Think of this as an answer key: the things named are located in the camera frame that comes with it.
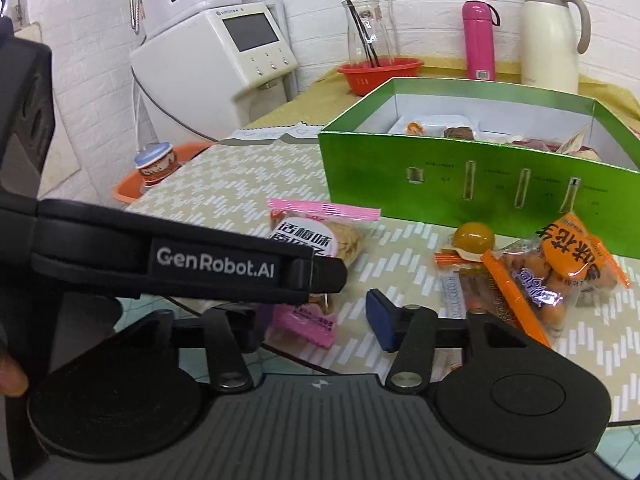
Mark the pink thermos bottle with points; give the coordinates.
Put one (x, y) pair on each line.
(479, 45)

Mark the person's left hand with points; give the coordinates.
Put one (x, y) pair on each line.
(12, 375)

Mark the clear packet of dark sausage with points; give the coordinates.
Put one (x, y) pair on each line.
(465, 290)

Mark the red plastic basket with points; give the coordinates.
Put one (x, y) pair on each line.
(380, 77)

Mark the green cardboard box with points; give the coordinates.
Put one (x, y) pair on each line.
(450, 170)

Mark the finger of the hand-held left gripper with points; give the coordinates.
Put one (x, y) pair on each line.
(320, 275)

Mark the blue-lidded instant cup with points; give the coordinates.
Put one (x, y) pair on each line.
(156, 162)

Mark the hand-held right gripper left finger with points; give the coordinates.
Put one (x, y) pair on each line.
(225, 345)

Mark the white countertop appliance with screen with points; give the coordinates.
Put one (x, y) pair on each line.
(200, 70)

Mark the black straw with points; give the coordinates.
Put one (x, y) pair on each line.
(357, 20)
(370, 50)

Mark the pink-edged snack packet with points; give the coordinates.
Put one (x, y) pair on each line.
(340, 240)

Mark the orange plastic tray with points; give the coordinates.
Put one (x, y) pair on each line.
(130, 190)

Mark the yellow ball candy packet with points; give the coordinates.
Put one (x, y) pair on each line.
(472, 237)

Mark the orange-label nut packet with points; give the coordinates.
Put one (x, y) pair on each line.
(560, 270)

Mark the glass carafe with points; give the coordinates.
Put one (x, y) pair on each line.
(385, 35)

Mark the clear packet of brown snack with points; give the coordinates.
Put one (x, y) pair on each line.
(459, 133)

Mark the orange-ended candy packet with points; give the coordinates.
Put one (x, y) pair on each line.
(415, 127)

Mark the cream thermal jug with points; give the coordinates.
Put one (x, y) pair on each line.
(550, 45)

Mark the beige chevron mat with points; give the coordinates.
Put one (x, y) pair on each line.
(240, 175)

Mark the sandwich cracker packet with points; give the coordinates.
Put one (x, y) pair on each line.
(577, 142)

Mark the red snack packet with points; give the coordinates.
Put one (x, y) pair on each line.
(532, 144)

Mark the yellow tablecloth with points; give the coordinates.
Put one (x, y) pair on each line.
(310, 100)

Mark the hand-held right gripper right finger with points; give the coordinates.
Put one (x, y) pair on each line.
(382, 320)

